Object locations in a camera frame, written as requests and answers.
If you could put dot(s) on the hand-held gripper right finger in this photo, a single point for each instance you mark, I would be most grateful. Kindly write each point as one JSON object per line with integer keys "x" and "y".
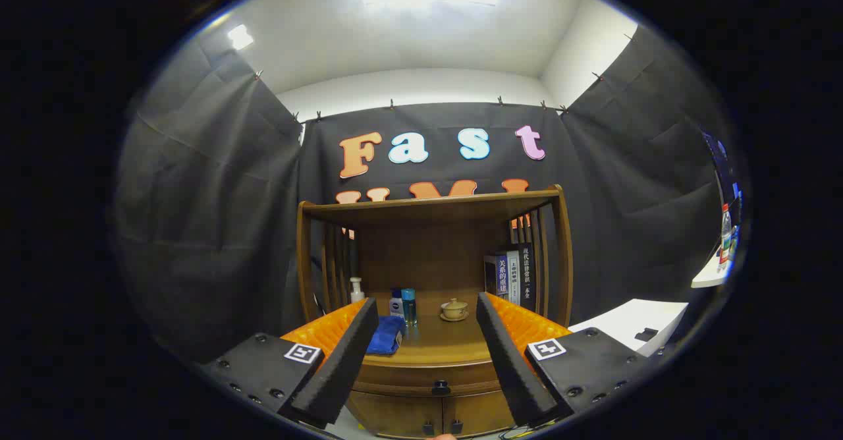
{"x": 510, "y": 354}

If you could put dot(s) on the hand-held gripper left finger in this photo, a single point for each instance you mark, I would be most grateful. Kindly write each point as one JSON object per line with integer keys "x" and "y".
{"x": 342, "y": 354}

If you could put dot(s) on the wooden drawer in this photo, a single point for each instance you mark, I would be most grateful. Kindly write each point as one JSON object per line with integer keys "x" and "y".
{"x": 402, "y": 377}

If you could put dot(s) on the black drawer knob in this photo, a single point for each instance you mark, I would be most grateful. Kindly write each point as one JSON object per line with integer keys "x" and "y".
{"x": 440, "y": 387}

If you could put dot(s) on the wooden countertop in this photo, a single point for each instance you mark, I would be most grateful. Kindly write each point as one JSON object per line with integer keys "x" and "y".
{"x": 448, "y": 341}

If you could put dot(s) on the folded blue towel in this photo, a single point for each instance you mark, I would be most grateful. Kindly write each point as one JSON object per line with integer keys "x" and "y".
{"x": 388, "y": 334}

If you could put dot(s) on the white pump bottle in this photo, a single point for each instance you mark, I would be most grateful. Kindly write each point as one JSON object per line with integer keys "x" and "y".
{"x": 356, "y": 292}

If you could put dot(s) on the beige lidded teacup with saucer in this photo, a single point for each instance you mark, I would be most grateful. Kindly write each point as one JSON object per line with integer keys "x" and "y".
{"x": 454, "y": 309}

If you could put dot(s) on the small white and blue bottle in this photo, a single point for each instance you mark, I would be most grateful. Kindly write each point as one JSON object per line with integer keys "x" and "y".
{"x": 396, "y": 305}

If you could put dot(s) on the book with pale grey spine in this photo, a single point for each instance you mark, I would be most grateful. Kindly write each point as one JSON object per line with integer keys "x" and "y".
{"x": 514, "y": 278}

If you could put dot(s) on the book with blue spine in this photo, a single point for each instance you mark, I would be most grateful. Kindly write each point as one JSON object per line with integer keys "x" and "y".
{"x": 497, "y": 278}

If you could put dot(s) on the book with black spine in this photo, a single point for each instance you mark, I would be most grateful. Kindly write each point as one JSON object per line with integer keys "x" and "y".
{"x": 527, "y": 275}

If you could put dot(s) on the clear blue bottle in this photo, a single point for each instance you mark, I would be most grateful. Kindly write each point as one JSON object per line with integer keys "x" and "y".
{"x": 409, "y": 305}

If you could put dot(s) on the white box unit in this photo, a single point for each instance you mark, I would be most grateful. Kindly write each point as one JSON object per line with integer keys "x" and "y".
{"x": 619, "y": 321}

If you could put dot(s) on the small black block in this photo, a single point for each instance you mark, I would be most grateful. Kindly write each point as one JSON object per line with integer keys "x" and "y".
{"x": 647, "y": 334}

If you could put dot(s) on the black backdrop cloth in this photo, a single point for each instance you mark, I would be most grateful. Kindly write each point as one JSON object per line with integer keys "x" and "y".
{"x": 211, "y": 196}

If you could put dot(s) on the white side shelf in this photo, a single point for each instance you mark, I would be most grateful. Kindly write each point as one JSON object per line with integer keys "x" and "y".
{"x": 708, "y": 275}

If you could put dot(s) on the clear plastic drink bottle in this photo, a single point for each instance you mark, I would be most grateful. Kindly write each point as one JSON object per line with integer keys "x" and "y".
{"x": 726, "y": 236}

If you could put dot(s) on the small square ceiling light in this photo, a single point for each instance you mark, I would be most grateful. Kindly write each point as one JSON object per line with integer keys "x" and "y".
{"x": 240, "y": 36}

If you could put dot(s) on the wooden cabinet with shelf frame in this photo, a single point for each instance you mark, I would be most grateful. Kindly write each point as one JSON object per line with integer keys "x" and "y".
{"x": 428, "y": 249}

